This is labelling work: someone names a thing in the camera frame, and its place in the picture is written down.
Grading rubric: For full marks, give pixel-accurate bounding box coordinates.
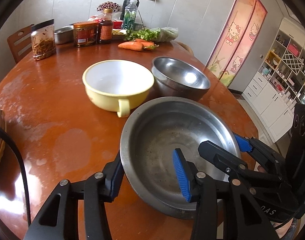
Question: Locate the large steel bowl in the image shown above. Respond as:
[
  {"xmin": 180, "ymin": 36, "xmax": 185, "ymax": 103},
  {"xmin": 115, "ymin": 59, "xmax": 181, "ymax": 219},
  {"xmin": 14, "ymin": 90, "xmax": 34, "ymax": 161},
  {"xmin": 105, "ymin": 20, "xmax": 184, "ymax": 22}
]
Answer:
[{"xmin": 119, "ymin": 96, "xmax": 241, "ymax": 220}]

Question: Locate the carrot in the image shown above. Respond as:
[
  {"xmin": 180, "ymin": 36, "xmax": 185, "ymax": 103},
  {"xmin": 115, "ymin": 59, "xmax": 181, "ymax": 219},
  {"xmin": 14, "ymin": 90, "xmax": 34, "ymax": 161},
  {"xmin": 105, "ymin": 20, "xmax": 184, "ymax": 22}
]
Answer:
[
  {"xmin": 135, "ymin": 39, "xmax": 158, "ymax": 50},
  {"xmin": 118, "ymin": 42, "xmax": 144, "ymax": 51}
]

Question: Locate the pink hello kitty door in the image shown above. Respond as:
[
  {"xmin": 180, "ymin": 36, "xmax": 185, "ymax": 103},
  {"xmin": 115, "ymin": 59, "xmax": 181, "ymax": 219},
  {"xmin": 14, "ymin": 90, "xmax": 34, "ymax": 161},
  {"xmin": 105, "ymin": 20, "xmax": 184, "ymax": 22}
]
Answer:
[{"xmin": 206, "ymin": 0, "xmax": 267, "ymax": 87}]

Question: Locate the red tissue pack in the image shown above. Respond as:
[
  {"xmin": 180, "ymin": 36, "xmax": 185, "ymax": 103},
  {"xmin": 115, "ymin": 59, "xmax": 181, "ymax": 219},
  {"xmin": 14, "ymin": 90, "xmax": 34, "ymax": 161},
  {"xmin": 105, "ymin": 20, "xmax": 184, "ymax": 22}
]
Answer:
[{"xmin": 88, "ymin": 13, "xmax": 123, "ymax": 29}]

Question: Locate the white shelf cabinet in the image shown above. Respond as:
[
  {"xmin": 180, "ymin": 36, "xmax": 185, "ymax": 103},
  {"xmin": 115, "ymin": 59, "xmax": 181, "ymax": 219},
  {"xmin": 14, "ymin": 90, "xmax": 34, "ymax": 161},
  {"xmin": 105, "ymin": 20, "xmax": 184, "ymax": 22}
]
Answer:
[{"xmin": 242, "ymin": 18, "xmax": 305, "ymax": 142}]

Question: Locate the deep steel bowl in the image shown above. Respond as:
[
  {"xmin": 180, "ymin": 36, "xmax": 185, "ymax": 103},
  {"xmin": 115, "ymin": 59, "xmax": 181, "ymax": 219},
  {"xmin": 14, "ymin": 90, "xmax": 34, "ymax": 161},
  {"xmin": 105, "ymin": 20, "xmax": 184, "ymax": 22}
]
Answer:
[{"xmin": 152, "ymin": 56, "xmax": 210, "ymax": 101}]

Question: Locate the clear plastic water bottle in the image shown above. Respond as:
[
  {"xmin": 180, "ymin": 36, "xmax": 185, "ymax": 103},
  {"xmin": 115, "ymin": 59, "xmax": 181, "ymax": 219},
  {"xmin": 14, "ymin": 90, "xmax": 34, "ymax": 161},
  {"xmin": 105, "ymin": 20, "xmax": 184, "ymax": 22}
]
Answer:
[{"xmin": 122, "ymin": 0, "xmax": 138, "ymax": 30}]

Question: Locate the clear jar black lid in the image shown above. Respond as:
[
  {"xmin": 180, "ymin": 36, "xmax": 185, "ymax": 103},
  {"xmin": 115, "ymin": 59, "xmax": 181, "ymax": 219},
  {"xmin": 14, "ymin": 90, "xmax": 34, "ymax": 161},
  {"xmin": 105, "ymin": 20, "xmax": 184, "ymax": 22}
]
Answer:
[{"xmin": 31, "ymin": 19, "xmax": 56, "ymax": 61}]

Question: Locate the dried flower bouquet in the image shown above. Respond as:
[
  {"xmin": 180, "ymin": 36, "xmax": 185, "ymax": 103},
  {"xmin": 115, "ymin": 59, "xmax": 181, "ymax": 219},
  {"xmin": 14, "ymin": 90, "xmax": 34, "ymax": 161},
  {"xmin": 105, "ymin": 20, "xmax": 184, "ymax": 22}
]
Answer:
[{"xmin": 97, "ymin": 1, "xmax": 121, "ymax": 12}]

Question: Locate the brown wooden slat chair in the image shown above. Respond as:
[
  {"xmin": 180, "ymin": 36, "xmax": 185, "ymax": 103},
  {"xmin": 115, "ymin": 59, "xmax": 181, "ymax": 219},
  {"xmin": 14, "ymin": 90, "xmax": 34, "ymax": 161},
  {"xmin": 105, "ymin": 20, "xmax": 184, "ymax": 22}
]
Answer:
[{"xmin": 7, "ymin": 24, "xmax": 33, "ymax": 63}]

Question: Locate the dark sauce bottle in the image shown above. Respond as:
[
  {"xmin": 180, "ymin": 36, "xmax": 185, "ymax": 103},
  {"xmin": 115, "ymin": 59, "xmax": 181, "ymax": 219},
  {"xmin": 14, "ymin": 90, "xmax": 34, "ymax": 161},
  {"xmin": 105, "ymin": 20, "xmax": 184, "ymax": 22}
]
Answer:
[{"xmin": 97, "ymin": 9, "xmax": 114, "ymax": 44}]

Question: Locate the carrot front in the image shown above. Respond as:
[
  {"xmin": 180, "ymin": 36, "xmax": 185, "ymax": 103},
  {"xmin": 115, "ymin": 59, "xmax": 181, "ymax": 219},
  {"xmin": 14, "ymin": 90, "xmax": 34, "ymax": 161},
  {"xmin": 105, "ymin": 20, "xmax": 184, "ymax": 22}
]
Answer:
[{"xmin": 118, "ymin": 42, "xmax": 144, "ymax": 51}]

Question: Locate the bag of green vegetables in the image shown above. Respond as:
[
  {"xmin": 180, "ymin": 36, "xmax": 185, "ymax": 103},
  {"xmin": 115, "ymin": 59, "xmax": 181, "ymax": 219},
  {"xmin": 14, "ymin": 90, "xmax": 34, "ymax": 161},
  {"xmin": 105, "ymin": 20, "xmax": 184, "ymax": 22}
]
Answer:
[{"xmin": 125, "ymin": 27, "xmax": 178, "ymax": 43}]

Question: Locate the red chili sauce jar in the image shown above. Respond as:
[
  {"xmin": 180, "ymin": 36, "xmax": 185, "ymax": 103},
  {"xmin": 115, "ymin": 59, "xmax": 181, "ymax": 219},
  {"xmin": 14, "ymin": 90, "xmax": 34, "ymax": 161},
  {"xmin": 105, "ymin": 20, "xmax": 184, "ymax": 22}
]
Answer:
[{"xmin": 73, "ymin": 21, "xmax": 98, "ymax": 47}]

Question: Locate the carrot rear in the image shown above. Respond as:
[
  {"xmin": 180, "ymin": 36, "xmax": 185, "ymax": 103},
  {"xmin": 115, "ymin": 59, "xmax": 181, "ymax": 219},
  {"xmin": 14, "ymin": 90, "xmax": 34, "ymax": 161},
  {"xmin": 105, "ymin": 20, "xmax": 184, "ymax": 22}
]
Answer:
[{"xmin": 135, "ymin": 39, "xmax": 158, "ymax": 50}]

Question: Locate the black thermos flask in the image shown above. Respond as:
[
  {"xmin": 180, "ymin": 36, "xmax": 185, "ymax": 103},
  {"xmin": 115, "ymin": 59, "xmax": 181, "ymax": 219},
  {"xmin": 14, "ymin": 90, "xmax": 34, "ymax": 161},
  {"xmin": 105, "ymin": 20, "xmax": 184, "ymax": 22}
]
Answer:
[{"xmin": 120, "ymin": 0, "xmax": 140, "ymax": 20}]

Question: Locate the yellow bowl with handle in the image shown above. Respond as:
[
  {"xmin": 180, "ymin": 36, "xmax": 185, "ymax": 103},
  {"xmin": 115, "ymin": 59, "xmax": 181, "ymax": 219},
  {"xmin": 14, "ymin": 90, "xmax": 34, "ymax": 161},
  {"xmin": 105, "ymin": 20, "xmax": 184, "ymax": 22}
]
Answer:
[{"xmin": 82, "ymin": 60, "xmax": 155, "ymax": 118}]

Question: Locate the small steel basin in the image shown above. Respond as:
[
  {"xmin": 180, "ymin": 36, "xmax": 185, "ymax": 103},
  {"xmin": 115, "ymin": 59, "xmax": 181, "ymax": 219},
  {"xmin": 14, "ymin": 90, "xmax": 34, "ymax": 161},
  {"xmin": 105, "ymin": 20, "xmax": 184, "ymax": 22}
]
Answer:
[{"xmin": 54, "ymin": 25, "xmax": 74, "ymax": 45}]

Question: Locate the black camera cable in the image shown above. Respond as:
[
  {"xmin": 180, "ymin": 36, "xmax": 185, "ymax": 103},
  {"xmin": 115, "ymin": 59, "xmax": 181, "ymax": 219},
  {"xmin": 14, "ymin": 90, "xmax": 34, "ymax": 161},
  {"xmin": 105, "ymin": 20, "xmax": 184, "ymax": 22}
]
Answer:
[{"xmin": 0, "ymin": 121, "xmax": 32, "ymax": 227}]

